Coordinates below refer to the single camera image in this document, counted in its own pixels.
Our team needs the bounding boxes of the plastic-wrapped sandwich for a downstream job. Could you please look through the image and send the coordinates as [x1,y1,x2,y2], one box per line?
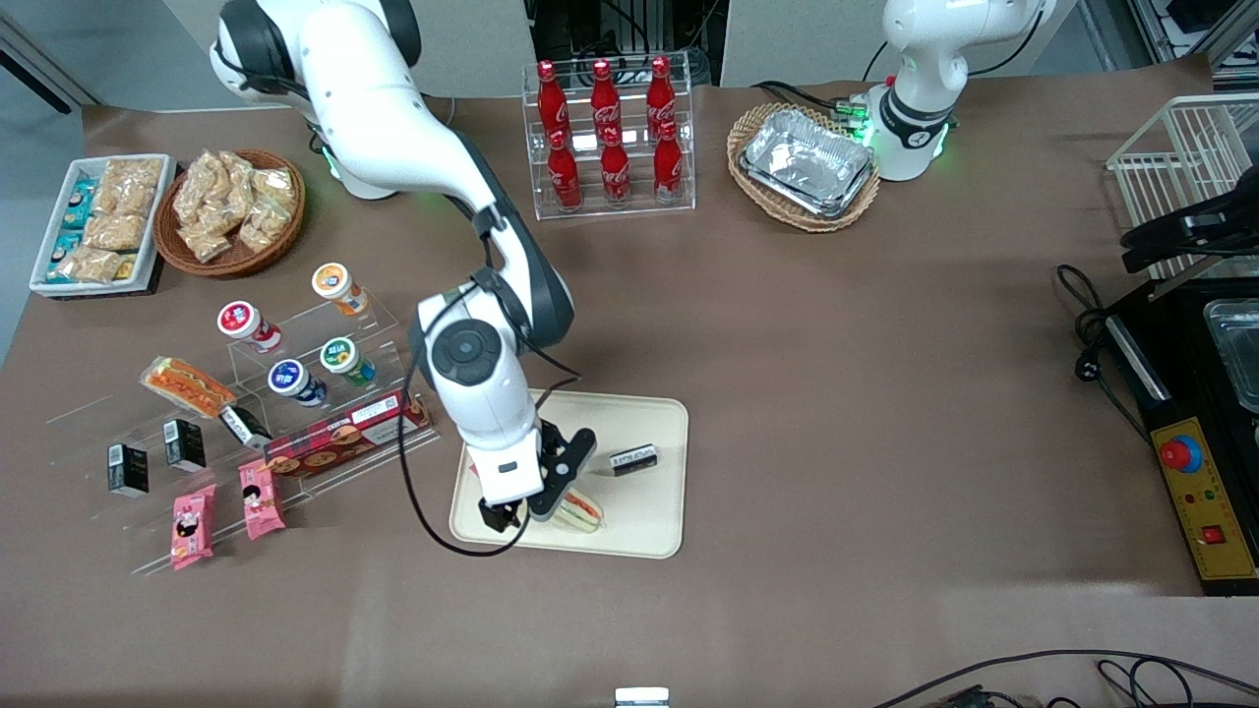
[551,490,604,535]
[141,356,238,420]

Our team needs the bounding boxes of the beige plastic serving tray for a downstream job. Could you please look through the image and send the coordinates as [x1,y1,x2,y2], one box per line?
[449,385,690,561]

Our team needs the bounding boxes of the aluminium foil tray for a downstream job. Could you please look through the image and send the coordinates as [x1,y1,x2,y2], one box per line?
[739,108,877,219]

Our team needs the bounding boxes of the white rectangular snack tray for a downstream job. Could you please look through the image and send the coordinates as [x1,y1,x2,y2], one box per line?
[30,154,179,297]

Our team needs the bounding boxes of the metal tray in machine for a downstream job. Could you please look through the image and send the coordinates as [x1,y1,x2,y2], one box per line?
[1202,298,1259,414]

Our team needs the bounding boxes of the red brown cookie box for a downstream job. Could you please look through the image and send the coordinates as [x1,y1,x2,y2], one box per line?
[263,387,433,477]

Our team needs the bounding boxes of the clear acrylic cup stand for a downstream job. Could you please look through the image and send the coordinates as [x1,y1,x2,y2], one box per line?
[222,291,402,414]

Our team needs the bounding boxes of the green lid cup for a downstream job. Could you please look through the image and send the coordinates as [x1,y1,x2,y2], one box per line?
[319,337,378,387]

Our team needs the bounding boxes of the clear acrylic bottle rack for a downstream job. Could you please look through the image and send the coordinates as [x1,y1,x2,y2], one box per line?
[520,61,697,222]

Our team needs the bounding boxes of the red cola bottle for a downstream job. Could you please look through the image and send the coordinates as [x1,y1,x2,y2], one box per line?
[646,56,678,134]
[590,59,623,137]
[653,121,685,203]
[600,128,632,207]
[547,130,583,211]
[536,61,571,139]

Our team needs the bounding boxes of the blue lid cup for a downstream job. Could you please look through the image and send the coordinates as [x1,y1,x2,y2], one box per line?
[268,359,329,408]

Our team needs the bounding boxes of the orange lid cup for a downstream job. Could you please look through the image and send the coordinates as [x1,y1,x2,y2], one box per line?
[311,263,371,318]

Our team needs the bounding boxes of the light wicker basket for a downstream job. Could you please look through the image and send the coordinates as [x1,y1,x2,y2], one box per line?
[727,102,882,234]

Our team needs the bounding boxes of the red lid cup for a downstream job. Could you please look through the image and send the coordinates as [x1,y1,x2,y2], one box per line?
[216,301,283,355]

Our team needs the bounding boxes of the dark brown wicker basket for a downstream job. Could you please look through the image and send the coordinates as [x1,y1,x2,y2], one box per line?
[152,149,307,278]

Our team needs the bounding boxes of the clear bag of crackers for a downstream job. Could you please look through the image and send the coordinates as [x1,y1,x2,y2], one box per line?
[236,202,291,255]
[214,150,259,222]
[251,167,298,212]
[173,152,222,222]
[179,221,235,264]

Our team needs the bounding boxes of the small circuit board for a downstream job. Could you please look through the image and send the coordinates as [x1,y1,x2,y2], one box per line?
[925,685,1044,708]

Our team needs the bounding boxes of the clear acrylic stepped display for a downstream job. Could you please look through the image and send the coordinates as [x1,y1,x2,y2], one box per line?
[44,388,442,577]

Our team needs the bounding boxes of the bag of brown crisps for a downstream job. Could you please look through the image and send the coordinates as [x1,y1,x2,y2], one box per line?
[84,211,149,252]
[54,246,124,286]
[98,157,165,215]

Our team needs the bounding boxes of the black sealing machine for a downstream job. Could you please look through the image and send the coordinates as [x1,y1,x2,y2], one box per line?
[1100,275,1259,598]

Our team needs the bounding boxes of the yellow control panel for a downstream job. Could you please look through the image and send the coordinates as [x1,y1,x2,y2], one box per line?
[1149,417,1259,583]

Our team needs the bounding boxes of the black machine lever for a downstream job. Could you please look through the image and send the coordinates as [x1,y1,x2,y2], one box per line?
[1121,192,1259,276]

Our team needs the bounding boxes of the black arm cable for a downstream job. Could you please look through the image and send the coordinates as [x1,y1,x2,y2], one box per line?
[398,211,583,558]

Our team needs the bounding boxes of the black base cables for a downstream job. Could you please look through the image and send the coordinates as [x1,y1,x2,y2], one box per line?
[752,81,867,124]

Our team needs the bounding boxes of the dark rack with cables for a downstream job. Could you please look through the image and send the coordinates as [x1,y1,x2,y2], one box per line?
[526,0,729,85]

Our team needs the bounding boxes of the black power cable with plug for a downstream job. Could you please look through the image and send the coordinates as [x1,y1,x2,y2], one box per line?
[1055,263,1154,443]

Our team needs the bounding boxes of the black loose cable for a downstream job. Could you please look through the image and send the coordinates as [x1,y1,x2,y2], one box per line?
[870,649,1259,708]

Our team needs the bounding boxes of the white wire basket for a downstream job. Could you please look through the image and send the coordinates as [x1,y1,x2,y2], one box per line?
[1106,93,1259,282]

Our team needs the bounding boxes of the metal frame shelf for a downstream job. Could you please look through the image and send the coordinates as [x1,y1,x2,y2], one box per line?
[1126,0,1259,89]

